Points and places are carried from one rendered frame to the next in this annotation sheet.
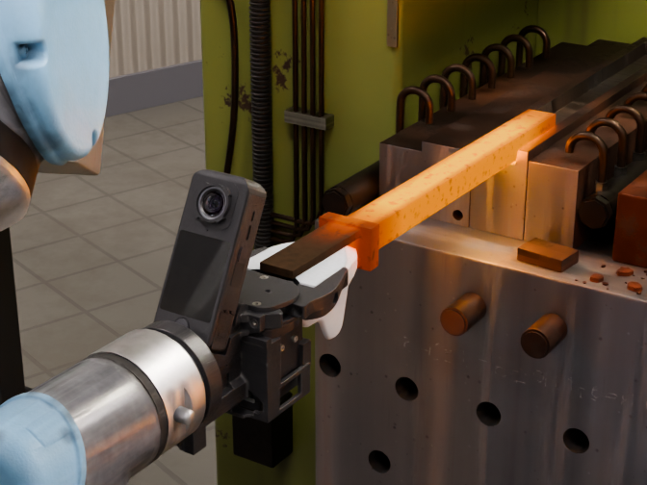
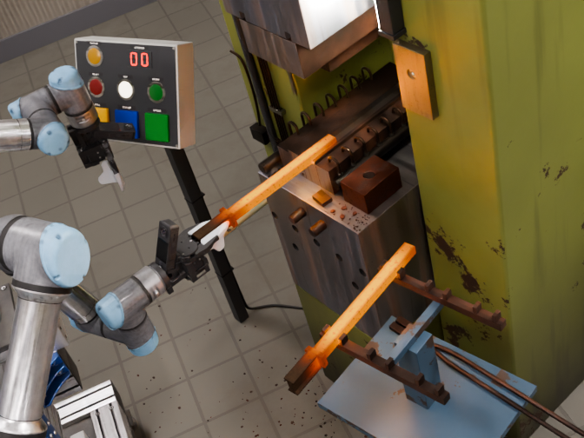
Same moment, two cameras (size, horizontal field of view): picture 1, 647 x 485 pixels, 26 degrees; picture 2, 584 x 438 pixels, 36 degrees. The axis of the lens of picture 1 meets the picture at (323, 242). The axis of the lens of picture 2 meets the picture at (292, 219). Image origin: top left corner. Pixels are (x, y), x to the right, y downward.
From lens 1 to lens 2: 1.39 m
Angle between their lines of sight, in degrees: 30
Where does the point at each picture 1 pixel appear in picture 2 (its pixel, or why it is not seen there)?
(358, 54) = (286, 92)
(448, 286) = (295, 202)
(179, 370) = (154, 281)
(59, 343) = not seen: hidden behind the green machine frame
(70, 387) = (122, 290)
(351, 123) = (290, 114)
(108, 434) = (130, 303)
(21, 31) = (53, 275)
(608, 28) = not seen: hidden behind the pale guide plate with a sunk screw
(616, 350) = (340, 235)
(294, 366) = (202, 265)
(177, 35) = not seen: outside the picture
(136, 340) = (143, 272)
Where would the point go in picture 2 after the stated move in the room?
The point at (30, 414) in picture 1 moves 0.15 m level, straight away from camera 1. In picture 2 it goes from (109, 301) to (121, 251)
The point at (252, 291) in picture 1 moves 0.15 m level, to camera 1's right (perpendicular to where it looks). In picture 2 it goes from (184, 248) to (244, 251)
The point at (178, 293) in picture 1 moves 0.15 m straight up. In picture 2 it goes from (159, 254) to (137, 207)
